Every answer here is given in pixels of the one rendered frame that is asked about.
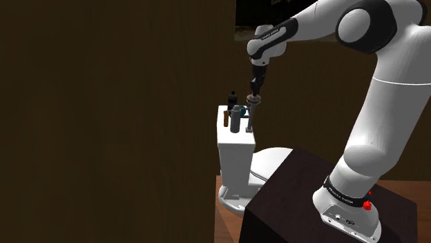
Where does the black bottle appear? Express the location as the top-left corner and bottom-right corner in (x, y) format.
(227, 90), (239, 111)

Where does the white toilet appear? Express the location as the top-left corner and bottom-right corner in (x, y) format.
(216, 104), (294, 217)

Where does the grey tall stick round top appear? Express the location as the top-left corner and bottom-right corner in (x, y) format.
(245, 94), (262, 133)

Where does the grey bottle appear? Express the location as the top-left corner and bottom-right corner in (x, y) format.
(229, 104), (242, 134)

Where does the dark window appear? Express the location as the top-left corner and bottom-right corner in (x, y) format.
(234, 0), (321, 42)

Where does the dark robot stand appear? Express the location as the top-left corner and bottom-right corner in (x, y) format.
(238, 147), (419, 243)

